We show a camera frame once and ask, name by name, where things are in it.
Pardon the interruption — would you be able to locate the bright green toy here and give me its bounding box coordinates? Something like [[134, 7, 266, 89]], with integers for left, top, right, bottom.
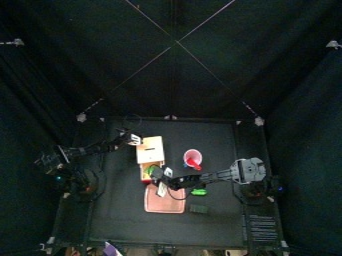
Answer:
[[190, 188, 210, 197]]

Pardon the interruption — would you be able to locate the pink plastic cup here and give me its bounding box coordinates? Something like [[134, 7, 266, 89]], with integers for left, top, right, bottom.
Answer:
[[182, 148, 205, 168]]

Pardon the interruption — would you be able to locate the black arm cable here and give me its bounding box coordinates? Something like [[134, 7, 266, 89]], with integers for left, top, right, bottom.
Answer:
[[164, 187, 188, 202]]

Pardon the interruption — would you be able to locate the red toy spoon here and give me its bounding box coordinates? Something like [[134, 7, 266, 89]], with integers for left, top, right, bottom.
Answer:
[[186, 157, 203, 171]]

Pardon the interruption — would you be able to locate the pink cutting mat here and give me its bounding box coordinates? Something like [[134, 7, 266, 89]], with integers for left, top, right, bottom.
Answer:
[[143, 183, 187, 215]]

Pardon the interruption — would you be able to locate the wooden drawer with red front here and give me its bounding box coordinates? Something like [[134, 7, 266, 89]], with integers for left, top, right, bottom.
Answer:
[[139, 163, 166, 185]]

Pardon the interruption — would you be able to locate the white printed label sticker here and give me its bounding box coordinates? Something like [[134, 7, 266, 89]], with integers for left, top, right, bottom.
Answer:
[[247, 213, 279, 244]]

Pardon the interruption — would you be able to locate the small white rectangular piece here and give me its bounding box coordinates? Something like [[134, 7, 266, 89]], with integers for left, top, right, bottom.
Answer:
[[155, 182, 168, 198]]

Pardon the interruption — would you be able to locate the dark green block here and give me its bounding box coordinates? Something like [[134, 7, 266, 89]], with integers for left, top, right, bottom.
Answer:
[[188, 204, 210, 215]]

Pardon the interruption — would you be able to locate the purple object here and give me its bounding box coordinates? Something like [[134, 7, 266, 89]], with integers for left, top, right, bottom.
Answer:
[[103, 241, 124, 256]]

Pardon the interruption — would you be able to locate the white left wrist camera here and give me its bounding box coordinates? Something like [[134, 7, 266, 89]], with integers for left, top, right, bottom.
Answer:
[[128, 133, 143, 147]]

